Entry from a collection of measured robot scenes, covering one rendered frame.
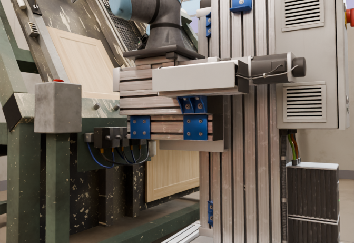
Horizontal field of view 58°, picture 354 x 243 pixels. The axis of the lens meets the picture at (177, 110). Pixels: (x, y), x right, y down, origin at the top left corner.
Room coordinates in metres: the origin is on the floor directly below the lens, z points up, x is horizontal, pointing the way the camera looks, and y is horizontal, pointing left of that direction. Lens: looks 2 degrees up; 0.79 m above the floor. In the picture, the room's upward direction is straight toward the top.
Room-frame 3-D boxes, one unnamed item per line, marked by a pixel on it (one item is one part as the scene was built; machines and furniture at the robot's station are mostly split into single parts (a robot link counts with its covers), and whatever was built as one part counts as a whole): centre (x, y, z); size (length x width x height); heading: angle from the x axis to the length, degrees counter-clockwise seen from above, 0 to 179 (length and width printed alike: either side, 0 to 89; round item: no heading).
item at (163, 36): (1.18, 0.04, 1.09); 0.15 x 0.15 x 0.10
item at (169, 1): (1.18, 0.05, 1.20); 0.13 x 0.12 x 0.14; 125
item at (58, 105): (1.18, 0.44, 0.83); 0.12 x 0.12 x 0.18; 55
